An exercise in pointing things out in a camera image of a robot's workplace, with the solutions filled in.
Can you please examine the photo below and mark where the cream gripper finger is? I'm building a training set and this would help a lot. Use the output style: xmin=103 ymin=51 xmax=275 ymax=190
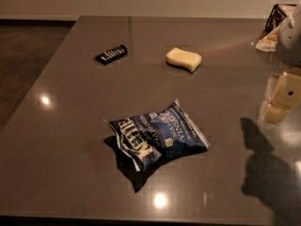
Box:
xmin=260 ymin=102 xmax=290 ymax=124

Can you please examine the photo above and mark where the blue kettle chip bag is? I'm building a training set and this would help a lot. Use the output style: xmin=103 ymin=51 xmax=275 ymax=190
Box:
xmin=107 ymin=100 xmax=210 ymax=171

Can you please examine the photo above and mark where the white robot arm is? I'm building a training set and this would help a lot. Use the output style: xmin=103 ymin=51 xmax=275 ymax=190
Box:
xmin=256 ymin=4 xmax=301 ymax=124

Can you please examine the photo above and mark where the black rxbar chocolate bar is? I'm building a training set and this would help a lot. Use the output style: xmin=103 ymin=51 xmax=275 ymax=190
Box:
xmin=94 ymin=44 xmax=128 ymax=65

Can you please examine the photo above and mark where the white snack packet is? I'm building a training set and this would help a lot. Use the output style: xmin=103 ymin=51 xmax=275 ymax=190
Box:
xmin=255 ymin=26 xmax=279 ymax=52

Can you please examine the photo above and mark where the yellow sponge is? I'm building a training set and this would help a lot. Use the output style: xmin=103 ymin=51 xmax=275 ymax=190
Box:
xmin=166 ymin=47 xmax=202 ymax=73

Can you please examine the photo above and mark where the black wire basket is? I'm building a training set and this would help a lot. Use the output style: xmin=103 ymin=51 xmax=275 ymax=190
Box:
xmin=264 ymin=4 xmax=296 ymax=33

